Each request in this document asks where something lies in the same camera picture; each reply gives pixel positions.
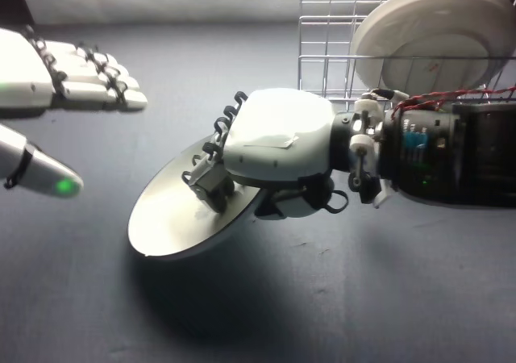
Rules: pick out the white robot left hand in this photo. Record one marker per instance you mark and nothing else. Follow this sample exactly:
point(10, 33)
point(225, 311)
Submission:
point(24, 76)

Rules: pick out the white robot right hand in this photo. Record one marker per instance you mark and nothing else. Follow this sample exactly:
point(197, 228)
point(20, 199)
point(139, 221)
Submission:
point(278, 137)

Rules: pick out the white plate with dark rim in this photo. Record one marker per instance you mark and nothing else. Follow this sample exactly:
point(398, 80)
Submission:
point(173, 218)

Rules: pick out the white plate with ink print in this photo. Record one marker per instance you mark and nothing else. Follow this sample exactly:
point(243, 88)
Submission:
point(435, 36)

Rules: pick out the white backdrop sheet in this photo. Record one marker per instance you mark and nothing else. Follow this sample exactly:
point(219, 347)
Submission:
point(181, 0)

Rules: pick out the grey table cloth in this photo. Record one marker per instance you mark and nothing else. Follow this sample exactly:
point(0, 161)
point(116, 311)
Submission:
point(363, 298)

